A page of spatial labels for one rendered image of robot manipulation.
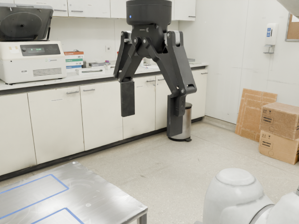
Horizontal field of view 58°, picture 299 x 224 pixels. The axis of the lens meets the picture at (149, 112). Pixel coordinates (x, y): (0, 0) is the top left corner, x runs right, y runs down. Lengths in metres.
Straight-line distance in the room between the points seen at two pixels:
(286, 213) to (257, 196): 0.10
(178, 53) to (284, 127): 2.77
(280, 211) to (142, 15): 0.53
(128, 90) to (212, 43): 3.55
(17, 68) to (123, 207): 1.97
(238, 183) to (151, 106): 2.76
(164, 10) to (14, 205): 0.78
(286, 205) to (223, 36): 3.37
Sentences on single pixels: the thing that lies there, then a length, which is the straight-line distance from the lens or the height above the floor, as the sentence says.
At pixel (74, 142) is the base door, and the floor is 0.22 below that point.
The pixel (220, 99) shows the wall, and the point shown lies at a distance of 4.03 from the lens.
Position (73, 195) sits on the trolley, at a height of 0.82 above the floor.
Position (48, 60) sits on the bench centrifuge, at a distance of 2.71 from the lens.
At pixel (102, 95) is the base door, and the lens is 2.99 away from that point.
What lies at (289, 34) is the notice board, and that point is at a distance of 3.47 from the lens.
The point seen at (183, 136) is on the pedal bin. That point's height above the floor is 0.07.
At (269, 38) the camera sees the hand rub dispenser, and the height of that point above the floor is 1.28.
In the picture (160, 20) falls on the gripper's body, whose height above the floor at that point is 1.37.
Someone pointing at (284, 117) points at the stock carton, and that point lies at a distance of 3.11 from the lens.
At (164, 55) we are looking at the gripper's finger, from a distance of 0.44.
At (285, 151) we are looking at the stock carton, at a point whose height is 0.12.
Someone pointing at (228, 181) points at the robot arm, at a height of 0.97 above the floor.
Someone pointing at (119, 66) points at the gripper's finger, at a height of 1.29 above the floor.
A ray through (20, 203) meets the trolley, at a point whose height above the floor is 0.82.
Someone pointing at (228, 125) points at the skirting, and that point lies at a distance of 4.04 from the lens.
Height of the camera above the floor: 1.35
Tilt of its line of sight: 17 degrees down
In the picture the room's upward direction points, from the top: straight up
